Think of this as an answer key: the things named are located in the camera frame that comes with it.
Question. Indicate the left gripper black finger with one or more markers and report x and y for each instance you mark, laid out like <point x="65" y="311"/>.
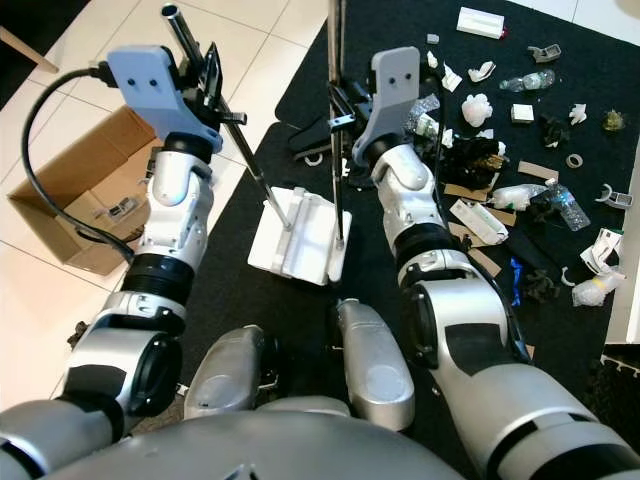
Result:
<point x="213" y="78"/>

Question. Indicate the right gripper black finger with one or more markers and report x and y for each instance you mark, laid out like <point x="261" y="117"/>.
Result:
<point x="344" y="118"/>
<point x="342" y="92"/>

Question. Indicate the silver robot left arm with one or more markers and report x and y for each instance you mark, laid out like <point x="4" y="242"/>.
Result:
<point x="175" y="230"/>

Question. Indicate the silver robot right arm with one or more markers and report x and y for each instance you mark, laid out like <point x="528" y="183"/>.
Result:
<point x="470" y="340"/>

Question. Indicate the black floor mat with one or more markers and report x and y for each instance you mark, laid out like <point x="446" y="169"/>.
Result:
<point x="240" y="300"/>

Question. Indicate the black curved plastic part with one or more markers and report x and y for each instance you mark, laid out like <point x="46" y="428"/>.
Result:
<point x="310" y="135"/>

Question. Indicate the pointed white paper scrap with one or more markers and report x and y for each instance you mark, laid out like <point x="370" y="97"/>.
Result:
<point x="450" y="78"/>

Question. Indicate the crumpled white paper ball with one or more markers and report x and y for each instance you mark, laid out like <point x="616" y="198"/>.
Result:
<point x="477" y="110"/>

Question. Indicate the curled white paper scrap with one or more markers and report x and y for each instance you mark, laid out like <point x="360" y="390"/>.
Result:
<point x="480" y="72"/>

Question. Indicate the black pile with gold bits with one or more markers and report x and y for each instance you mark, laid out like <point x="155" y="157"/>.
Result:
<point x="480" y="155"/>

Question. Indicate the small grey plastic part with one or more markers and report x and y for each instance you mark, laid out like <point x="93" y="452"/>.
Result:
<point x="125" y="208"/>

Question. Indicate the white rectangular box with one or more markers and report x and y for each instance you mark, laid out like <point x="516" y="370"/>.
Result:
<point x="480" y="22"/>

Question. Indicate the small white square box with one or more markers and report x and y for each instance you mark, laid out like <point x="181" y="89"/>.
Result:
<point x="522" y="113"/>

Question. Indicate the white pack with green print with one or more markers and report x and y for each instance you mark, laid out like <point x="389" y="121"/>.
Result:
<point x="480" y="222"/>

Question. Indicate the small clear plastic bottle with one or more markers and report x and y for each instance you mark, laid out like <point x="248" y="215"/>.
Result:
<point x="528" y="80"/>

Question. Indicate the open brown cardboard box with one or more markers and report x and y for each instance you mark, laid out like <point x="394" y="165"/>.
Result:
<point x="60" y="190"/>

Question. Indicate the crushed clear plastic bottle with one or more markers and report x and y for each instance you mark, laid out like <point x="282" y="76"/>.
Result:
<point x="520" y="196"/>

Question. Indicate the wooden furniture leg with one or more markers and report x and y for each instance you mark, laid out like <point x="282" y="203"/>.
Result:
<point x="30" y="50"/>

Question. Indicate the brown cardboard strip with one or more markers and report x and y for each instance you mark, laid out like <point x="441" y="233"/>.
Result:
<point x="538" y="171"/>

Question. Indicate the small grey stapler-like tool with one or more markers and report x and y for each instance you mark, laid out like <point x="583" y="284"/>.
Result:
<point x="545" y="53"/>

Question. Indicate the black tangled clump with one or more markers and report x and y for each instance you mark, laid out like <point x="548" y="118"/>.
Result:
<point x="76" y="335"/>
<point x="554" y="132"/>
<point x="542" y="285"/>

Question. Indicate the small brown cardboard piece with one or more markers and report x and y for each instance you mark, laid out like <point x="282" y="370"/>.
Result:
<point x="484" y="262"/>

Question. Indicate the small tape roll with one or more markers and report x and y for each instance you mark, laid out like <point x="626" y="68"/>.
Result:
<point x="568" y="161"/>

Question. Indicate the small white paper scrap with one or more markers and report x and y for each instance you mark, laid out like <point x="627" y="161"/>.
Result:
<point x="578" y="113"/>

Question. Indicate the clear ribbed plastic bottle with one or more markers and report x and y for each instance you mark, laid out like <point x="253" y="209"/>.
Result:
<point x="570" y="208"/>

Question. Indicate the small blue object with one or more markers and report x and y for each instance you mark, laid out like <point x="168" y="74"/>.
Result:
<point x="516" y="280"/>

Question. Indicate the olive dried plant ball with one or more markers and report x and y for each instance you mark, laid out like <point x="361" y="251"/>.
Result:
<point x="614" y="121"/>

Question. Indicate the silver robot right leg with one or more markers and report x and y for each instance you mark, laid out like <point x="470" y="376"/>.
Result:
<point x="375" y="370"/>

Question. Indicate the silver robot leg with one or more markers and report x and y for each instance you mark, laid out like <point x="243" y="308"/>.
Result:
<point x="225" y="375"/>
<point x="375" y="370"/>

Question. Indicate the silver robot left leg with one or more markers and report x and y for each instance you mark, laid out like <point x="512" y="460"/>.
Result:
<point x="225" y="375"/>

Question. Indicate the white and grey plastic clip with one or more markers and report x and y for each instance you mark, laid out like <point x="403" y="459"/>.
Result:
<point x="618" y="200"/>

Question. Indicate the white carton with black print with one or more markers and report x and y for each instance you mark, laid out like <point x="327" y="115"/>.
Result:
<point x="603" y="250"/>

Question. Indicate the crumpled white plastic bag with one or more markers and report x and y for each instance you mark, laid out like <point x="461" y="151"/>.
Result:
<point x="598" y="290"/>

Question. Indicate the grey robot torso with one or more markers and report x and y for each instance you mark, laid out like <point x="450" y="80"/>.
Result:
<point x="260" y="458"/>

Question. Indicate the black grille basket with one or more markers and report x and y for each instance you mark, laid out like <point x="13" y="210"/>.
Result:
<point x="615" y="385"/>

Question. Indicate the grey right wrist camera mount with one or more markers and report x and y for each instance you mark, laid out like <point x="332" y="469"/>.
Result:
<point x="395" y="90"/>

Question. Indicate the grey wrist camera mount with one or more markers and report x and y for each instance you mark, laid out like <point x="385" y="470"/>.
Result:
<point x="395" y="90"/>
<point x="160" y="95"/>

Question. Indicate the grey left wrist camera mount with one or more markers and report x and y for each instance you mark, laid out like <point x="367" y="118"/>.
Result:
<point x="160" y="95"/>

